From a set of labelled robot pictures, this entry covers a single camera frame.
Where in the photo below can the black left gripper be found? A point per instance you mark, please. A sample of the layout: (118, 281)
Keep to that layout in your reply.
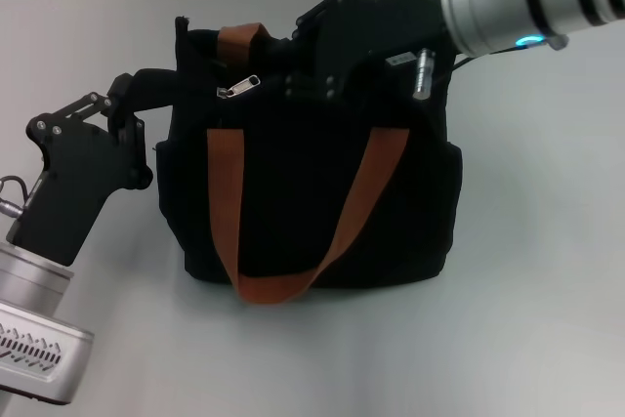
(68, 182)

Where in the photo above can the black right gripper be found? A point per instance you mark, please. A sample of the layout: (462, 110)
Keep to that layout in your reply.
(381, 21)

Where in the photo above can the silver zipper pull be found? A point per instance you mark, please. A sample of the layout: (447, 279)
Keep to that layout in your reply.
(241, 87)

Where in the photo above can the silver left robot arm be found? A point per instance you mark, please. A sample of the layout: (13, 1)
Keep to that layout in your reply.
(29, 275)

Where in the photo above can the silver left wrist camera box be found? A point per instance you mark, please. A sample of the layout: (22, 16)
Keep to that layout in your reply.
(39, 353)

